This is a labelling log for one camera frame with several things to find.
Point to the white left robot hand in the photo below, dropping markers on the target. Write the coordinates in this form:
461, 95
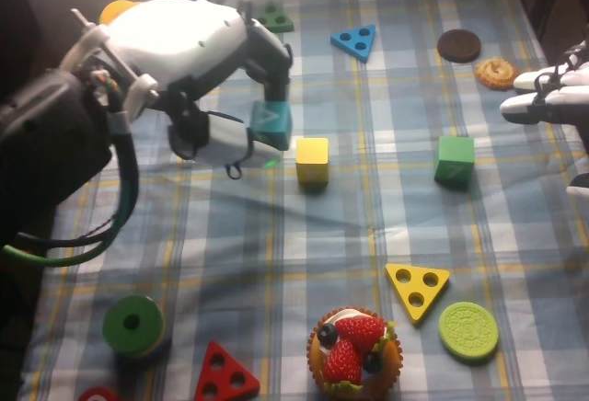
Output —
175, 42

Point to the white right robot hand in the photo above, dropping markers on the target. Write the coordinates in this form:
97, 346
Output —
552, 106

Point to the green cube block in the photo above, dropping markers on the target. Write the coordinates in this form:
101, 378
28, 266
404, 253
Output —
453, 157

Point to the blue cube block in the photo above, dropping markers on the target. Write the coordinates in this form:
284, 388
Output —
271, 125

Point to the toy cupcake with yellow fruit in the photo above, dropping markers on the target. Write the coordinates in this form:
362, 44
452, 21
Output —
115, 11

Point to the tan toy butter cookie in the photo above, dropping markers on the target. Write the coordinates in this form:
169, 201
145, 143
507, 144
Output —
488, 76

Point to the brown toy chocolate cookie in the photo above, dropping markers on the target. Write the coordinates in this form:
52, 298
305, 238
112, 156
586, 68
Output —
458, 46

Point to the green triangle block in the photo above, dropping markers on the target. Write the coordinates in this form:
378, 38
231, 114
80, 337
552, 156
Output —
289, 26

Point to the blue triangle block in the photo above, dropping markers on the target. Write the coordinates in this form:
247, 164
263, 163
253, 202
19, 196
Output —
353, 38

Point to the yellow cube block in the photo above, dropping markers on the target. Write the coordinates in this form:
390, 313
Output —
313, 157

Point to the yellow triangle block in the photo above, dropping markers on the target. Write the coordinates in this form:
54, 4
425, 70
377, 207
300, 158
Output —
416, 285

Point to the green round toy cookie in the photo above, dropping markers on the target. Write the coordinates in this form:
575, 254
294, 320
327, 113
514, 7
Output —
468, 329

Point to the blue plaid tablecloth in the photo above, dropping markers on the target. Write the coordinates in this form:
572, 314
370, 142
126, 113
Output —
322, 235

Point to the toy strawberry cupcake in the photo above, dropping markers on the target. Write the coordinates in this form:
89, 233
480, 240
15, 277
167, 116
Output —
354, 355

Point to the red triangle block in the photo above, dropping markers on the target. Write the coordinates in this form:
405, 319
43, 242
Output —
222, 377

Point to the red cylinder block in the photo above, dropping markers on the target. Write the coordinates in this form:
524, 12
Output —
85, 395

